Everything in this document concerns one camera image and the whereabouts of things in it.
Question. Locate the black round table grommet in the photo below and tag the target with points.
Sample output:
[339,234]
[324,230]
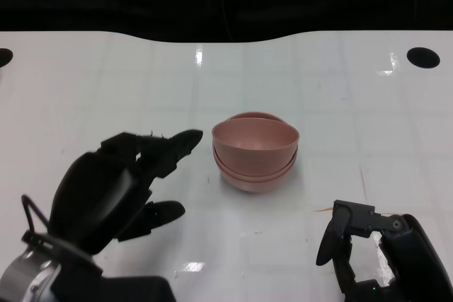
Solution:
[423,57]
[5,57]

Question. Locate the pink plastic bowl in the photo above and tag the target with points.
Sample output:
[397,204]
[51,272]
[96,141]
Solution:
[226,169]
[255,185]
[255,139]

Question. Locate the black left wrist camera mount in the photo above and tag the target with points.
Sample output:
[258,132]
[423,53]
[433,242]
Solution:
[141,289]

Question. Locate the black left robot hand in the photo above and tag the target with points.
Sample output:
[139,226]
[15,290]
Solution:
[95,192]

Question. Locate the thin orange wood sliver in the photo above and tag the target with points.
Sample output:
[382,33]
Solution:
[323,209]

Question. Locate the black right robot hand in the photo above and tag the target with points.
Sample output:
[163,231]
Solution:
[414,256]

